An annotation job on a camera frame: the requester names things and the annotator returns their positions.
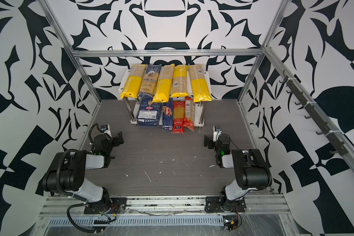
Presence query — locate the red spaghetti bag labelled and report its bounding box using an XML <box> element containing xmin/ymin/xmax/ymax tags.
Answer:
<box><xmin>183</xmin><ymin>96</ymin><xmax>195</xmax><ymax>131</ymax></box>

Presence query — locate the dark blue Barilla pasta bag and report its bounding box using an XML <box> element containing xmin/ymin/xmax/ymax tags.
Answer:
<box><xmin>136</xmin><ymin>97</ymin><xmax>162</xmax><ymax>127</ymax></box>

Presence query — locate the yellow Pastatime bag barcode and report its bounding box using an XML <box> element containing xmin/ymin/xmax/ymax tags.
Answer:
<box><xmin>188</xmin><ymin>65</ymin><xmax>212</xmax><ymax>103</ymax></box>

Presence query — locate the blue Barilla spaghetti box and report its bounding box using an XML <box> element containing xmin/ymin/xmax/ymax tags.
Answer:
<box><xmin>162</xmin><ymin>98</ymin><xmax>173</xmax><ymax>131</ymax></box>

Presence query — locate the yellow Pastatime bag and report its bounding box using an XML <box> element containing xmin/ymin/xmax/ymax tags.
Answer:
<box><xmin>152</xmin><ymin>64</ymin><xmax>175</xmax><ymax>103</ymax></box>
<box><xmin>120</xmin><ymin>65</ymin><xmax>147</xmax><ymax>99</ymax></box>

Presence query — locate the yellow spaghetti bag narrow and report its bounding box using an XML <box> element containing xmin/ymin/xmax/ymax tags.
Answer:
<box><xmin>171</xmin><ymin>65</ymin><xmax>188</xmax><ymax>97</ymax></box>

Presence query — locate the dark spaghetti pack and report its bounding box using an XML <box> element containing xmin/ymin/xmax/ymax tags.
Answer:
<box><xmin>138</xmin><ymin>65</ymin><xmax>162</xmax><ymax>99</ymax></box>

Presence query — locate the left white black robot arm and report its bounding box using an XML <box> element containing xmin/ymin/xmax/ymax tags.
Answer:
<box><xmin>42</xmin><ymin>132</ymin><xmax>124</xmax><ymax>204</ymax></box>

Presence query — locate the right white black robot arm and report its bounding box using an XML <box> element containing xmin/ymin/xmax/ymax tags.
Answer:
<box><xmin>204</xmin><ymin>135</ymin><xmax>272</xmax><ymax>204</ymax></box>

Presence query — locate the white two-tier metal shelf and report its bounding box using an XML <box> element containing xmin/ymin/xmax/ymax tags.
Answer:
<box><xmin>118</xmin><ymin>70</ymin><xmax>211</xmax><ymax>129</ymax></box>

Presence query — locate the small circuit board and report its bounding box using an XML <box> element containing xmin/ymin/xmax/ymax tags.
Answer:
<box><xmin>223</xmin><ymin>214</ymin><xmax>242</xmax><ymax>231</ymax></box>

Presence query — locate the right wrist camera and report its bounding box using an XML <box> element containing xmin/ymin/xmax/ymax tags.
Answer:
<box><xmin>213</xmin><ymin>125</ymin><xmax>222</xmax><ymax>142</ymax></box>

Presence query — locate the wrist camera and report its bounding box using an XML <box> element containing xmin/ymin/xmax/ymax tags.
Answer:
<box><xmin>213</xmin><ymin>125</ymin><xmax>222</xmax><ymax>142</ymax></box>
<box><xmin>100</xmin><ymin>124</ymin><xmax>112</xmax><ymax>137</ymax></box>

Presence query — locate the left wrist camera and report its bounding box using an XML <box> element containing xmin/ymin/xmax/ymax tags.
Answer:
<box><xmin>100</xmin><ymin>124</ymin><xmax>112</xmax><ymax>137</ymax></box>

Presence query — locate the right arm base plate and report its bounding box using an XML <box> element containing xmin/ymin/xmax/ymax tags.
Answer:
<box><xmin>205</xmin><ymin>196</ymin><xmax>246</xmax><ymax>213</ymax></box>

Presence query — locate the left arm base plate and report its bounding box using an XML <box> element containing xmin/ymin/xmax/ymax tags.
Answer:
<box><xmin>84</xmin><ymin>197</ymin><xmax>127</xmax><ymax>214</ymax></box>

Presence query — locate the white slotted cable duct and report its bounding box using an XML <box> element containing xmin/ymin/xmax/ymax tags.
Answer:
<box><xmin>47</xmin><ymin>214</ymin><xmax>225</xmax><ymax>228</ymax></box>

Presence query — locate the dark wall hook rack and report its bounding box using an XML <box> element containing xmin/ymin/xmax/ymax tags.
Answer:
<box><xmin>280</xmin><ymin>70</ymin><xmax>349</xmax><ymax>156</ymax></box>

